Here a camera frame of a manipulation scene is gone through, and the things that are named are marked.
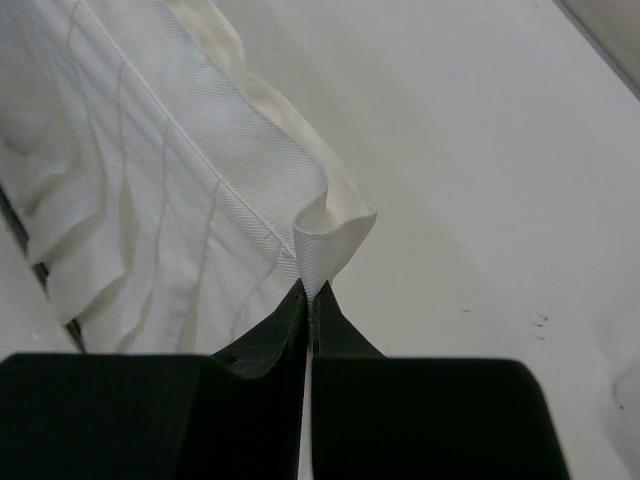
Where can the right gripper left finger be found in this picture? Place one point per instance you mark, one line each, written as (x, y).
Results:
(235, 414)

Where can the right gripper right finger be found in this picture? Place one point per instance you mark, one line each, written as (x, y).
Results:
(380, 417)

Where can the white pleated skirt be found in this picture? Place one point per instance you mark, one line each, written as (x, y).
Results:
(169, 195)

